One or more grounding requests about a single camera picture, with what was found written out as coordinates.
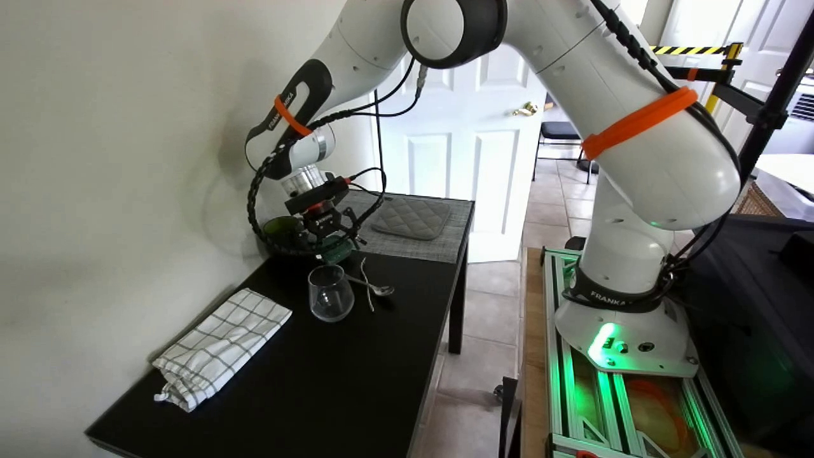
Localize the grey quilted pot holder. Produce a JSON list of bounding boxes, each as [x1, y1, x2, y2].
[[369, 198, 456, 243]]

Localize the white checkered dish towel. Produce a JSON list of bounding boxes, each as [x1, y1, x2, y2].
[[150, 285, 294, 416]]

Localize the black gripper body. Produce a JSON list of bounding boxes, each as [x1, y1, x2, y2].
[[301, 207, 359, 249]]

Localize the black table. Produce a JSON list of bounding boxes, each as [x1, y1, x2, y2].
[[83, 186, 477, 458]]

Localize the blue chair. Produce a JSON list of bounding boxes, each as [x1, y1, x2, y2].
[[532, 91, 594, 186]]

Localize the black corrugated cable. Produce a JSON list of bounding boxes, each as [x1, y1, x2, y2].
[[243, 155, 341, 261]]

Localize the silver metal spoon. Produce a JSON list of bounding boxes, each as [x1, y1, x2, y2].
[[353, 254, 397, 303]]

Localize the yellow black striped bar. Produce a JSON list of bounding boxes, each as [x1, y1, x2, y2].
[[649, 39, 744, 65]]

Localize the wide orange strap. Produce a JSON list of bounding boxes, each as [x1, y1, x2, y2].
[[579, 88, 701, 164]]

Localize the narrow orange strap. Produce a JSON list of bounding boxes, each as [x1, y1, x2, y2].
[[273, 94, 316, 141]]

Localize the clear glass cup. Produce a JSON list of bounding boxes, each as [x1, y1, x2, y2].
[[306, 263, 357, 327]]

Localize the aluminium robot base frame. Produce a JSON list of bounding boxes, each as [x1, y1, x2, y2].
[[541, 247, 747, 458]]

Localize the grey woven placemat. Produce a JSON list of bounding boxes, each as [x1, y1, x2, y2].
[[337, 188, 475, 264]]

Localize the black tripod pole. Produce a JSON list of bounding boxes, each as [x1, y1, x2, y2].
[[733, 7, 814, 186]]

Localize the white panel door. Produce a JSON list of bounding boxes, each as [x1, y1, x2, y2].
[[372, 42, 554, 264]]

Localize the wooden cart board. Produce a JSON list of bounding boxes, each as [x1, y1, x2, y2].
[[516, 245, 554, 458]]

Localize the small green square lid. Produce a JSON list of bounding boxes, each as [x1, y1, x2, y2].
[[318, 243, 362, 271]]

